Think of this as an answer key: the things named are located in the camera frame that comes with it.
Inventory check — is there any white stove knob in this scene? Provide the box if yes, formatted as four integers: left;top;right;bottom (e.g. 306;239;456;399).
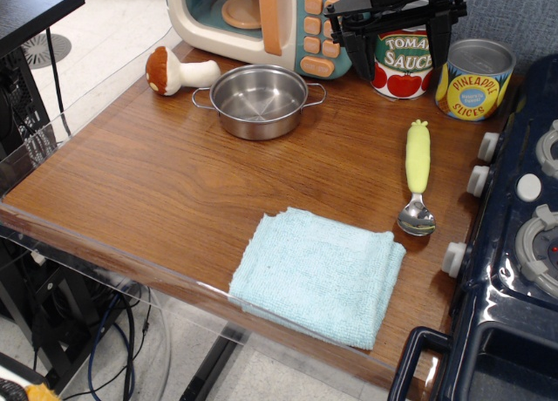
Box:
441;242;466;278
466;166;489;198
477;133;500;162

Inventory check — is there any plush brown mushroom toy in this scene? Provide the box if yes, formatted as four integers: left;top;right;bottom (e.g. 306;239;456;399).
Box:
146;46;221;96

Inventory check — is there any light blue folded cloth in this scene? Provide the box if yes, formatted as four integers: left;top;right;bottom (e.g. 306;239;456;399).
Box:
228;207;406;350

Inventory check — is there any toy microwave teal and cream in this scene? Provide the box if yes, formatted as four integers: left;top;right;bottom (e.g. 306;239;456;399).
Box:
167;0;351;79

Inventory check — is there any white stove knob middle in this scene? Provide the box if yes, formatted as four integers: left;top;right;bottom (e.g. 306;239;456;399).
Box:
466;166;489;198

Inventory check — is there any white stove knob top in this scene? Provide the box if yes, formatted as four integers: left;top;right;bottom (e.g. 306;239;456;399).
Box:
477;133;500;162

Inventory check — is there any spoon with yellow-green handle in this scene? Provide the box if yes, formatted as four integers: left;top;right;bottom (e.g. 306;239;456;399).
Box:
398;119;436;236

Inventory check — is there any dark blue toy stove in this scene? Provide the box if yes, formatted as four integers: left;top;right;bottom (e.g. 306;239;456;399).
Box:
389;55;557;400

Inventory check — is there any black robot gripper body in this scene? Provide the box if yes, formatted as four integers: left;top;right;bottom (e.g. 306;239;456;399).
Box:
324;0;467;44

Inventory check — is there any blue cable under table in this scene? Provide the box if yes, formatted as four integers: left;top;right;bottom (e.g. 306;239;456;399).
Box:
86;287;136;401

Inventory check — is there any black desk at left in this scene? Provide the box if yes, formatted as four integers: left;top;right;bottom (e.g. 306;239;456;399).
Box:
1;0;86;57

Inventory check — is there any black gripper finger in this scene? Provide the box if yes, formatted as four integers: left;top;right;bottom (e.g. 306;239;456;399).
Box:
426;15;452;68
343;31;375;80

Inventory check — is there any orange toy microwave plate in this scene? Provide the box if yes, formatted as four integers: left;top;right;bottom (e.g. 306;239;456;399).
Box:
221;0;262;30

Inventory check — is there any pineapple slices can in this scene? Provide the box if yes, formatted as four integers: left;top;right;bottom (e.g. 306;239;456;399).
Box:
435;38;516;122

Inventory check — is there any stainless steel pot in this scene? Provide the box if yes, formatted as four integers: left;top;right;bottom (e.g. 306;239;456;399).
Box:
192;65;328;141

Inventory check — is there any tomato sauce can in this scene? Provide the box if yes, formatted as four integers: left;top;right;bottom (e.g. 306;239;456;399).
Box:
371;26;433;99

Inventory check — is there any white stove knob bottom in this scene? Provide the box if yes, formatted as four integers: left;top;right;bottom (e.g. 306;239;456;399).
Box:
441;242;466;278

